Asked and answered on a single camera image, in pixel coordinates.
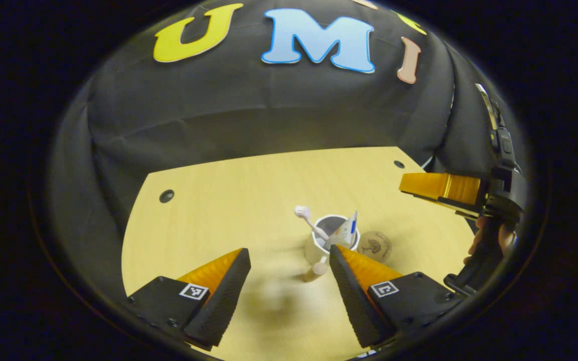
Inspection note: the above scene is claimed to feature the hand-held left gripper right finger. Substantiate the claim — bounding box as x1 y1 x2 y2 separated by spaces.
329 244 464 350

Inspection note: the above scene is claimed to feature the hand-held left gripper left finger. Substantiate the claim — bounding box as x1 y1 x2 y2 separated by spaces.
126 247 252 351

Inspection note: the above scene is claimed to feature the round cork coaster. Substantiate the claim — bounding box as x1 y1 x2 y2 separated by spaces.
357 231 393 264

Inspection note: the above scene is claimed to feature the white cup with wooden handle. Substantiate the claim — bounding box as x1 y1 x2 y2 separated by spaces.
303 215 361 283

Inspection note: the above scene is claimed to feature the white toothpaste tube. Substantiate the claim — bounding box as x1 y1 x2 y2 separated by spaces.
324 211 359 250

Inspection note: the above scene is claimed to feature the white toothbrush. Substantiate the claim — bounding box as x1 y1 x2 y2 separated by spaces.
294 205 331 242

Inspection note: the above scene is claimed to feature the wooden desktop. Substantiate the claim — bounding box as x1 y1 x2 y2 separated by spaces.
121 146 475 361

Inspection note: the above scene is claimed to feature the black backdrop cloth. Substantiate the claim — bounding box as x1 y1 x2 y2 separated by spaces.
48 0 525 301

